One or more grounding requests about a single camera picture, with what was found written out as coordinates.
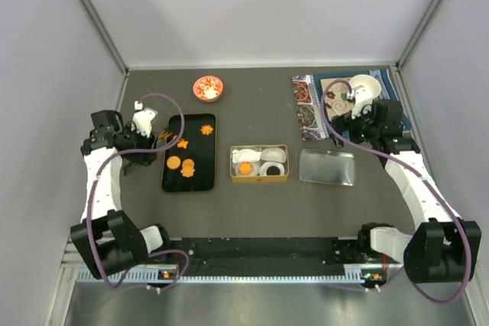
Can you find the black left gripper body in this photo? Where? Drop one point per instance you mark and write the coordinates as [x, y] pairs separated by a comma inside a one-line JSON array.
[[137, 141]]

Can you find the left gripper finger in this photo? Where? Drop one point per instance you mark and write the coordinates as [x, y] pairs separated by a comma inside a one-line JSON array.
[[168, 134], [162, 145]]

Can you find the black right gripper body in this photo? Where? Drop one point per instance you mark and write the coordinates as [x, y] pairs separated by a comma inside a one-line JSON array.
[[361, 128]]

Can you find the orange fish cookie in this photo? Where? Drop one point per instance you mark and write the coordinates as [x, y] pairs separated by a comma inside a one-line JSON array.
[[182, 144]]

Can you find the black round cookie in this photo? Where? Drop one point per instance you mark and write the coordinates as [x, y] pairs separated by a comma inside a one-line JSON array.
[[273, 171]]

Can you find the orange star flower cookie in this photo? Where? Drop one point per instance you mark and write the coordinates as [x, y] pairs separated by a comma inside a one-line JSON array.
[[246, 169]]

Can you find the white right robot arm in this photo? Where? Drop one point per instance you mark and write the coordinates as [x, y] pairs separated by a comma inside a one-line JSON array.
[[444, 247]]

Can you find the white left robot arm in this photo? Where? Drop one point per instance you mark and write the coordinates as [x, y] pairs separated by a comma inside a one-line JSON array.
[[106, 238]]

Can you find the orange round cookie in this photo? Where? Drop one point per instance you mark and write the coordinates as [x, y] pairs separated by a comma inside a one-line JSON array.
[[173, 162]]

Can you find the orange figure cookie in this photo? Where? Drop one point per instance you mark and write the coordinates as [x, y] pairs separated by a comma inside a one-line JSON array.
[[188, 168]]

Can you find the black rectangular tray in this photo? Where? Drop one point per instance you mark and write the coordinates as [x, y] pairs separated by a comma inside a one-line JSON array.
[[201, 149]]

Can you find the silver tin lid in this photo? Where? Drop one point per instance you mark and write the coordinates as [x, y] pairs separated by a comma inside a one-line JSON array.
[[327, 167]]

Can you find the orange flower cookie top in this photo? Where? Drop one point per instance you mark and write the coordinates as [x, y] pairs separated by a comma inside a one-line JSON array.
[[206, 129]]

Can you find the white bowl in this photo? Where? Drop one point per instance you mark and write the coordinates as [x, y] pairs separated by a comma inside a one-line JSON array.
[[366, 83]]

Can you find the red patterned small bowl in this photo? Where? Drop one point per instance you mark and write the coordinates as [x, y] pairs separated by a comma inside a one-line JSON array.
[[208, 88]]

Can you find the patterned cloth mat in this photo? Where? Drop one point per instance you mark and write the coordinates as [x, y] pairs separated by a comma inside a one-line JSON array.
[[307, 92]]

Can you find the white paper cup top-right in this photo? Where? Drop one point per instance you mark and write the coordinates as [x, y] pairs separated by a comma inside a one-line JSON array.
[[274, 154]]

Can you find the white paper cup top-left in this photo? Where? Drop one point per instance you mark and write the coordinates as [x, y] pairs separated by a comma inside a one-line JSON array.
[[245, 155]]

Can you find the yellow cookie tin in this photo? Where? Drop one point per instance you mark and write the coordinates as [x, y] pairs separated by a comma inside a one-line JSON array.
[[258, 178]]

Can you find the white paper cup bottom-right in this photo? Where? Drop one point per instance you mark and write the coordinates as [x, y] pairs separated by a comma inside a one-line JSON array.
[[271, 163]]

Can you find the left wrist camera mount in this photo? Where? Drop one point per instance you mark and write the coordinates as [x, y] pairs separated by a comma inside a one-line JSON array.
[[142, 119]]

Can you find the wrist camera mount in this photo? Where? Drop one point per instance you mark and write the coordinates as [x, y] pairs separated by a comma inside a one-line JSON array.
[[362, 97], [142, 119]]

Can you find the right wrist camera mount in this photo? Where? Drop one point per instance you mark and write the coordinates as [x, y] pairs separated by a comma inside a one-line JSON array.
[[362, 97]]

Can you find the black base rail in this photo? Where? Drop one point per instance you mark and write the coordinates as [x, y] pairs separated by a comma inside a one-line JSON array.
[[274, 256]]

